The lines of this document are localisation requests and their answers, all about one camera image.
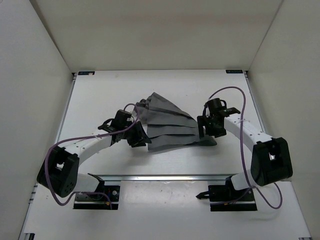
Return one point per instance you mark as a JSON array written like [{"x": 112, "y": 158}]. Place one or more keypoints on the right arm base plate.
[{"x": 223, "y": 199}]

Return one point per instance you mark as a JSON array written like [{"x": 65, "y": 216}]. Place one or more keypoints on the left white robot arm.
[{"x": 63, "y": 162}]

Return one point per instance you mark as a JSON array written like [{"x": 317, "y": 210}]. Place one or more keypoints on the grey pleated skirt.
[{"x": 168, "y": 126}]

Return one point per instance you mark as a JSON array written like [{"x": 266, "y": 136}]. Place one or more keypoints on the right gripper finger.
[
  {"x": 216, "y": 134},
  {"x": 201, "y": 126}
]

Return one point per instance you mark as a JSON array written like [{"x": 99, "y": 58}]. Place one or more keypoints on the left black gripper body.
[{"x": 132, "y": 133}]

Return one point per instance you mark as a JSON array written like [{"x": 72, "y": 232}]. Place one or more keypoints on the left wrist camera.
[{"x": 122, "y": 120}]

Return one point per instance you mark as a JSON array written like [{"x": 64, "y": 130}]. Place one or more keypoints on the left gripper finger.
[
  {"x": 136, "y": 144},
  {"x": 142, "y": 135}
]

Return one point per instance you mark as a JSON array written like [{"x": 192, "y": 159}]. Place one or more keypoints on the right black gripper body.
[{"x": 209, "y": 125}]

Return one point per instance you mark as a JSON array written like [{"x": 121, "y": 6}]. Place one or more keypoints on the right table corner label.
[{"x": 234, "y": 71}]

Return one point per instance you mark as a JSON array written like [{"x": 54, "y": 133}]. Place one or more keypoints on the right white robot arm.
[{"x": 270, "y": 157}]

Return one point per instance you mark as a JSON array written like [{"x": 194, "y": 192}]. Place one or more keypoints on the left table corner label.
[{"x": 86, "y": 73}]

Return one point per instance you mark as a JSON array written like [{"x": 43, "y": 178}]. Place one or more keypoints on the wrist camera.
[
  {"x": 214, "y": 106},
  {"x": 122, "y": 120}
]

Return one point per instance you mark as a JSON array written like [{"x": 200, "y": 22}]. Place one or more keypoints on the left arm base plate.
[{"x": 106, "y": 196}]

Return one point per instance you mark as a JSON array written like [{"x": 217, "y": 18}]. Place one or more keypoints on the table corner label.
[
  {"x": 86, "y": 73},
  {"x": 234, "y": 71}
]

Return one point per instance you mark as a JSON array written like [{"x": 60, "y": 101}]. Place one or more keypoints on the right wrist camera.
[{"x": 214, "y": 106}]

